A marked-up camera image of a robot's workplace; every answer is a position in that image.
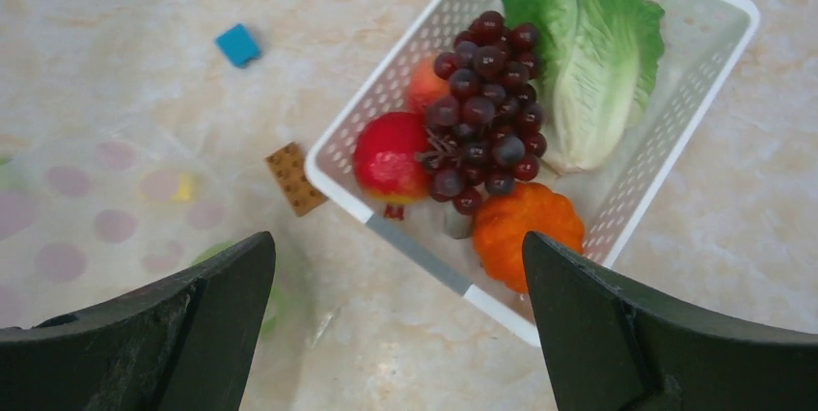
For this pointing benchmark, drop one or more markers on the blue block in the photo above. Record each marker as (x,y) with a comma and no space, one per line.
(238,46)

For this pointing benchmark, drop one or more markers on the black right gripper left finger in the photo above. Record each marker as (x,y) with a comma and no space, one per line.
(185,342)

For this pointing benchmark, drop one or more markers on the orange mini pumpkin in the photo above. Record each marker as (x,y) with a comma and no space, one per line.
(503,221)

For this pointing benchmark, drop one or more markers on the peach fruit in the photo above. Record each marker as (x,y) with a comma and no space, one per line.
(424,86)

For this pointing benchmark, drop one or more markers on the green lettuce leaf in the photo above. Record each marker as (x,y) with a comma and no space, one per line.
(600,64)

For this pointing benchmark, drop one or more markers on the dark red grape bunch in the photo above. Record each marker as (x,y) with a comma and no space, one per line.
(484,132)

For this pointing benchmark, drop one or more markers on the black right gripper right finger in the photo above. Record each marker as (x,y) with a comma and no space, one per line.
(612,343)

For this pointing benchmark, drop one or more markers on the yellow lego brick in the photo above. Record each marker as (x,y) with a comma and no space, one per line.
(186,187)

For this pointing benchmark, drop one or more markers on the red apple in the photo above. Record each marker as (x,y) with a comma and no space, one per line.
(384,159)

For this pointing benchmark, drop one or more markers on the white perforated plastic basket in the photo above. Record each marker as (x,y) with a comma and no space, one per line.
(703,39)

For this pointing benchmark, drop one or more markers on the brown lego brick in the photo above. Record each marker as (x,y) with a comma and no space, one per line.
(287,166)

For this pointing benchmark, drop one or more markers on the clear zip top bag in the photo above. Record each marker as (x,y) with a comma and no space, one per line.
(88,217)

